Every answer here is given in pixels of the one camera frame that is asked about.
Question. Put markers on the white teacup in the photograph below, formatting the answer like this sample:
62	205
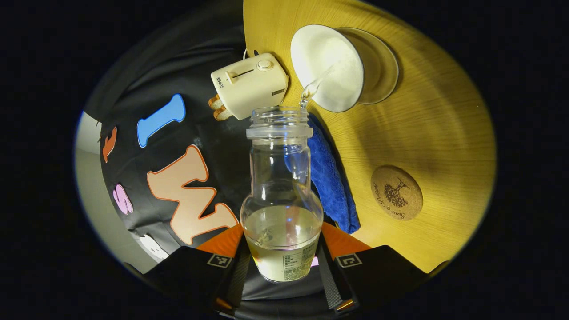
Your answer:
324	62

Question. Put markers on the clear plastic water bottle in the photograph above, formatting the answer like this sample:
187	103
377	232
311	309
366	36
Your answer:
280	178

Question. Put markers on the toast slice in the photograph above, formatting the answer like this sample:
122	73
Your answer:
222	114
215	102

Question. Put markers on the black backdrop cloth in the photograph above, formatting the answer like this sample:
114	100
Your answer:
178	66

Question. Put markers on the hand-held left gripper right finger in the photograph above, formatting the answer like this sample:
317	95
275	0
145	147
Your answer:
329	280

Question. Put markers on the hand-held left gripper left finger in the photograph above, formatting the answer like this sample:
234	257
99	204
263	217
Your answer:
235	280

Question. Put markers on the blue towel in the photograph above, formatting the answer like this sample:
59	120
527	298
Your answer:
333	186

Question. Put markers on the round cork coaster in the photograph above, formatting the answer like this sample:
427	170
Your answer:
396	193

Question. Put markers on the white saucer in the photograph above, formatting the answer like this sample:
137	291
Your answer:
380	66

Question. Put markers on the cream toaster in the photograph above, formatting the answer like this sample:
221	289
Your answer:
251	86

